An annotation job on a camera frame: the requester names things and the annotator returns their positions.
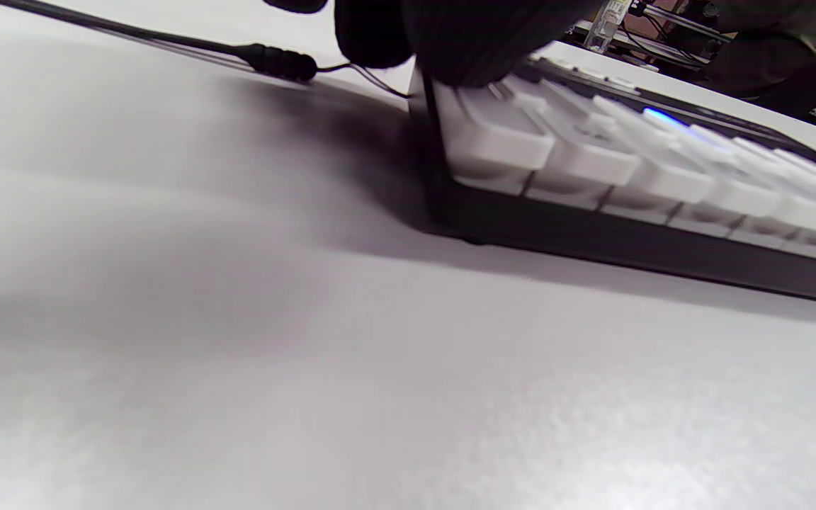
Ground black toy piano white keys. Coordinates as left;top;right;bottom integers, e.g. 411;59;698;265
408;53;816;309

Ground black piano lanyard strap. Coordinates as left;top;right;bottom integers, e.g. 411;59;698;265
0;0;409;98

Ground person's left hand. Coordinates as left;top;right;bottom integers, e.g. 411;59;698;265
263;0;604;87

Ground clear plastic water bottle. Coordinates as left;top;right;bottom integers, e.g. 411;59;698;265
585;0;628;54

